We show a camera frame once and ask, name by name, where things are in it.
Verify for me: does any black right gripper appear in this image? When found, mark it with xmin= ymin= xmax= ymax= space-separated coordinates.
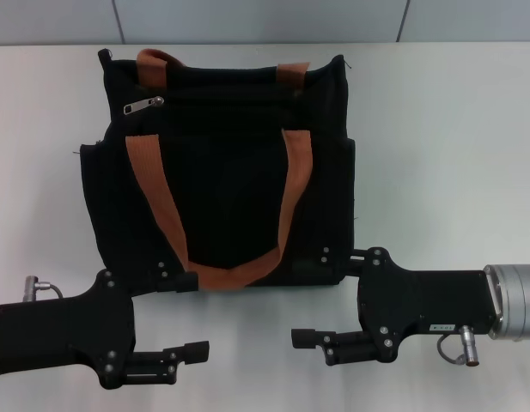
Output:
xmin=289 ymin=245 xmax=503 ymax=368

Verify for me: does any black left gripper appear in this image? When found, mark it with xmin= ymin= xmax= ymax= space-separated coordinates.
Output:
xmin=0 ymin=259 xmax=210 ymax=390

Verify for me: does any black bag with orange handles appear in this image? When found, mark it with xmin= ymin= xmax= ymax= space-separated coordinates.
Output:
xmin=77 ymin=47 xmax=356 ymax=297

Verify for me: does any silver metal zipper pull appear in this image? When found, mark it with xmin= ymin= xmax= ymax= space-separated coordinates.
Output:
xmin=123 ymin=95 xmax=166 ymax=117

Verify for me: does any right gripper cable with plugs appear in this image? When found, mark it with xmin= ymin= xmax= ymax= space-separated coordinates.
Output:
xmin=436 ymin=325 xmax=481 ymax=367

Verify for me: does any left gripper cable with plug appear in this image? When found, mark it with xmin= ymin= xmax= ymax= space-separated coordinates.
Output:
xmin=23 ymin=276 xmax=67 ymax=300

